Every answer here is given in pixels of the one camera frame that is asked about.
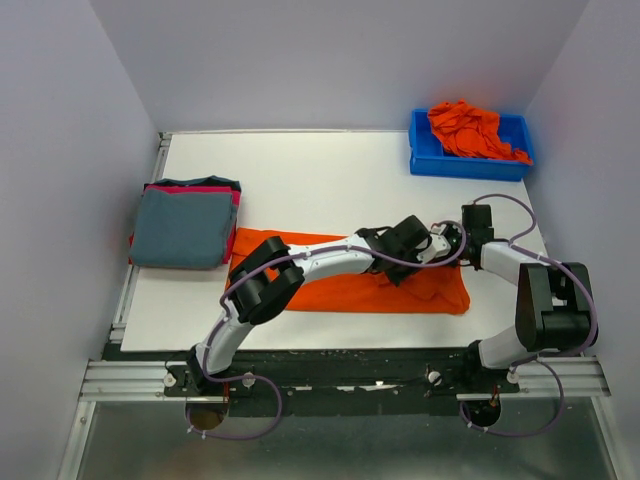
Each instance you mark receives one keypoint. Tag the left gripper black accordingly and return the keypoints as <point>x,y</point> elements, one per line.
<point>395,279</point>

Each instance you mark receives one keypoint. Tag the orange t shirt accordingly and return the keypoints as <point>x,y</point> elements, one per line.
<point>471,132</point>
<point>431,291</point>

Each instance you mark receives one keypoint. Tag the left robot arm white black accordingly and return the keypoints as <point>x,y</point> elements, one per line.
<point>263,285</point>

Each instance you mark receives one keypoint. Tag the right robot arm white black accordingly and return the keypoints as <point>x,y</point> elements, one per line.
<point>554,311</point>

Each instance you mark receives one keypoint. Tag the blue plastic bin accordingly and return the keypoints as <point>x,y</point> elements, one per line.
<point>428,157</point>

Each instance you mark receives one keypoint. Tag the crumpled orange t shirt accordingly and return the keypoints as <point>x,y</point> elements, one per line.
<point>471,132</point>

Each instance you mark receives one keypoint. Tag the folded dark teal t shirt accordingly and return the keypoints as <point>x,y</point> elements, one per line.
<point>211,181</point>

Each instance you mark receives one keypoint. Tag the folded grey-blue t shirt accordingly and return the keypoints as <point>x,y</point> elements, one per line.
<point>180,230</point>

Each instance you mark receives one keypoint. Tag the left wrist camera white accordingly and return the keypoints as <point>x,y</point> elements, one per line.
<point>438,246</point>

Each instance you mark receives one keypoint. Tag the black mounting base rail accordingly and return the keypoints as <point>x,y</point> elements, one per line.
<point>341,383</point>

